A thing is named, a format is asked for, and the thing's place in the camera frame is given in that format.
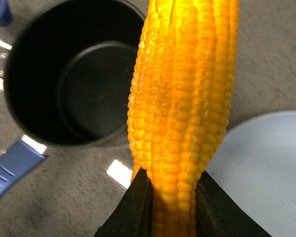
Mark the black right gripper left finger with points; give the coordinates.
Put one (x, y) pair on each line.
(132, 216)

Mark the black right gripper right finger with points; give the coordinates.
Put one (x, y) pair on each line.
(219, 216)

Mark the yellow corn cob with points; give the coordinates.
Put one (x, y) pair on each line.
(179, 102)

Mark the light blue plate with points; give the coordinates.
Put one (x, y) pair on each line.
(256, 166)

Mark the dark blue saucepan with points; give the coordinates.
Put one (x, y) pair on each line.
(67, 81)

